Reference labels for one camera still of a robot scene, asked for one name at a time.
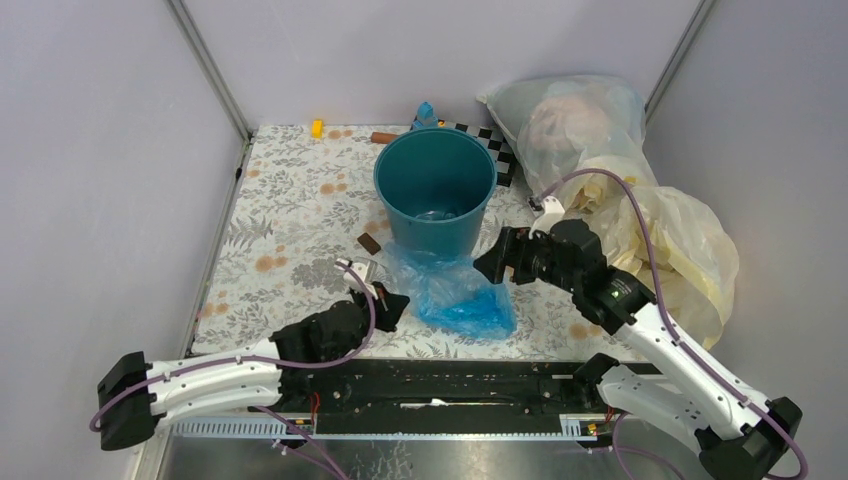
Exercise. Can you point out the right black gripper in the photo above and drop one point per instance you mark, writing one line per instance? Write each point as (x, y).
(513, 245)

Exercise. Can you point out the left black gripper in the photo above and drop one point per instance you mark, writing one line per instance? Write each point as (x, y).
(390, 306)

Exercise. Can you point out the blue plastic trash bag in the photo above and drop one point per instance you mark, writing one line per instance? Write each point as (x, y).
(449, 293)

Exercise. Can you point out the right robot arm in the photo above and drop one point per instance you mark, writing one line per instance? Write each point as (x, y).
(736, 431)

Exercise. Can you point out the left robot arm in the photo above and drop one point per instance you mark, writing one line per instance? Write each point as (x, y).
(136, 397)

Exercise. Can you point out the teal plastic trash bin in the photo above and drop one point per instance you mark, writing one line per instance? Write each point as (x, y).
(435, 184)

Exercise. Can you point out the clear stuffed trash bag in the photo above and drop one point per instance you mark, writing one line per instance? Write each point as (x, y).
(589, 124)

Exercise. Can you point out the yellow plastic trash bag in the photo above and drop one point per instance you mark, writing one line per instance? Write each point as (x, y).
(696, 259)

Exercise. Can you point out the brown wooden block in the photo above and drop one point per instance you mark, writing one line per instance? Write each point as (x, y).
(369, 244)

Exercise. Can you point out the black white checkerboard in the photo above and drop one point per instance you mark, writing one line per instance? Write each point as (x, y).
(492, 138)

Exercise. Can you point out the floral table mat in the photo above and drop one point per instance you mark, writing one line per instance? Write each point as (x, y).
(302, 204)

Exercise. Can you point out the blue toy figure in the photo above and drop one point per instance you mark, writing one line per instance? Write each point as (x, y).
(425, 117)

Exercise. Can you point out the brown cylinder piece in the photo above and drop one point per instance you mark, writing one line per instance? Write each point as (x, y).
(383, 137)

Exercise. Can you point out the yellow toy block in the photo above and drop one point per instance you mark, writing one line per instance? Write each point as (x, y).
(317, 129)

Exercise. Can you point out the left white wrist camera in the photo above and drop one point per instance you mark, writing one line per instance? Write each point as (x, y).
(357, 275)

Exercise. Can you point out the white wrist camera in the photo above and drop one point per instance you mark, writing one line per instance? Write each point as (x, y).
(552, 211)
(357, 275)

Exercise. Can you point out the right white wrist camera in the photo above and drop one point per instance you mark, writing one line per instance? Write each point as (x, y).
(552, 211)

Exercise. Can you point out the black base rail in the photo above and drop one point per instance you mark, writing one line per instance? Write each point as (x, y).
(445, 399)

